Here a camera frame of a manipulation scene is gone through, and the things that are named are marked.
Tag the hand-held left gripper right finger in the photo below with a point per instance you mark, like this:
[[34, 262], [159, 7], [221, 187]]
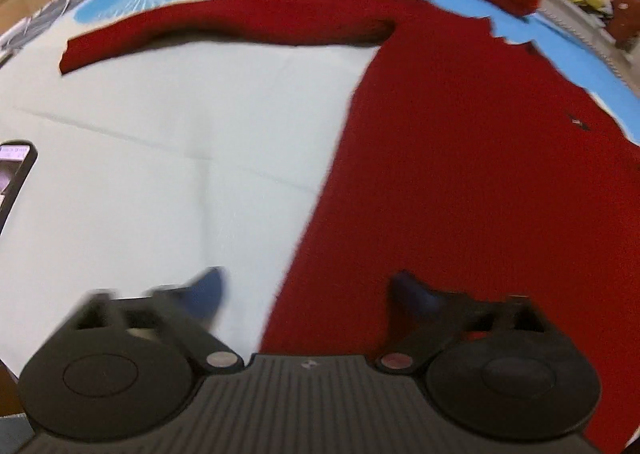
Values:
[[407, 291]]

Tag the red knit sweater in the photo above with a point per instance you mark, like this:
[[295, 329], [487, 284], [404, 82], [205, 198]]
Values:
[[450, 158]]

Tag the black smartphone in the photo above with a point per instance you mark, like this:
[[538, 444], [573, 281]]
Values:
[[17, 173]]

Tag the blue white printed mat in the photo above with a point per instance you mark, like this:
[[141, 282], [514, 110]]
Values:
[[150, 158]]

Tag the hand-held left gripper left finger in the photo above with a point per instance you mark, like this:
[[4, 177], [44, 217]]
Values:
[[207, 293]]

